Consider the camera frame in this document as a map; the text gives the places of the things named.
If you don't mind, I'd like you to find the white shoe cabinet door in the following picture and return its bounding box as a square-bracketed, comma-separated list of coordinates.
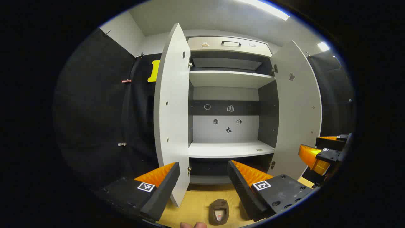
[270, 40, 322, 181]
[153, 23, 191, 208]

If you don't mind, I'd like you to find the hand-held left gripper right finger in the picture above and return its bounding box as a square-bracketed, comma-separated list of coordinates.
[227, 160, 317, 222]

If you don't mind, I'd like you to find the brown fuzzy shoe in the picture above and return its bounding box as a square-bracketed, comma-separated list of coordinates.
[209, 199, 229, 226]

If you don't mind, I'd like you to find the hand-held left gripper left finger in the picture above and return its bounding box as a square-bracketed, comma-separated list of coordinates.
[95, 161, 181, 222]

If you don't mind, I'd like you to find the white cabinet drawer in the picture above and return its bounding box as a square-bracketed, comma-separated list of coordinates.
[187, 36, 272, 58]

